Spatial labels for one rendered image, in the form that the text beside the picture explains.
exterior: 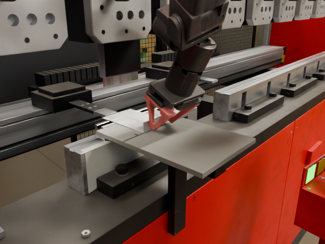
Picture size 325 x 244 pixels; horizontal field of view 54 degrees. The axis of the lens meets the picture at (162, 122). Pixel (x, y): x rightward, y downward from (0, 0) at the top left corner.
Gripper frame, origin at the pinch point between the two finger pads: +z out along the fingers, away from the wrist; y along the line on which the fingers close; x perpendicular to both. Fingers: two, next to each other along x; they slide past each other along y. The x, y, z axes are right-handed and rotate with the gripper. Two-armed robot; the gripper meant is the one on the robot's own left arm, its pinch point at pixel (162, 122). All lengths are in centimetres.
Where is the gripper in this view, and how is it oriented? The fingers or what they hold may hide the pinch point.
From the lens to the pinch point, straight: 66.4
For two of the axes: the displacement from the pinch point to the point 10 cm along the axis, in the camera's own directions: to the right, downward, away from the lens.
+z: -3.4, 7.2, 6.1
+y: -6.7, 2.7, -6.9
